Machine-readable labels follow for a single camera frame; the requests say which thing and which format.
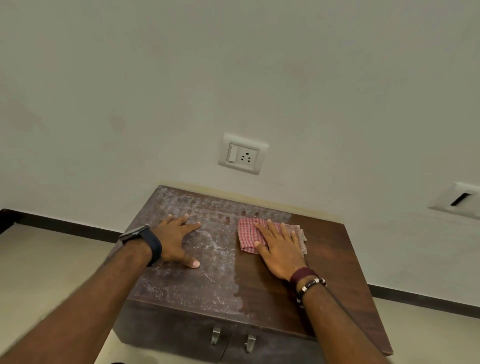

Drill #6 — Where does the person's left hand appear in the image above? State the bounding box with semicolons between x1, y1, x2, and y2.
151;213;202;269

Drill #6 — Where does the person's right hand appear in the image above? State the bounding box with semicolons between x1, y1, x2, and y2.
254;218;309;282

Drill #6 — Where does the red checked cleaning cloth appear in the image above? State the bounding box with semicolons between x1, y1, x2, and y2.
236;217;308;257

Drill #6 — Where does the brown wooden cabinet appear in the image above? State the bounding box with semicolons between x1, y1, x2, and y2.
108;184;395;364

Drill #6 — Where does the person's left forearm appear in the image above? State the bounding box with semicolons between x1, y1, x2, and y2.
0;239;153;364

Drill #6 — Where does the person's right forearm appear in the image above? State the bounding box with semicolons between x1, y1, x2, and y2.
301;284;393;364

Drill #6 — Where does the black smartwatch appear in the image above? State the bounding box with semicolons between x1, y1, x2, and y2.
118;224;163;267

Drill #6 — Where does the maroon thread wristband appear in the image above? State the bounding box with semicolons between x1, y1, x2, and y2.
289;266;320;292

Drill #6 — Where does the black silver beaded bracelet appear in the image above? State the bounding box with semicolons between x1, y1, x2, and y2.
295;277;328;308

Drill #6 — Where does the small white switch socket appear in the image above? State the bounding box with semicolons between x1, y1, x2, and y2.
218;132;270;176

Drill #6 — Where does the wide white switch socket panel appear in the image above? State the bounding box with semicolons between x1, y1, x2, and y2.
428;181;480;221

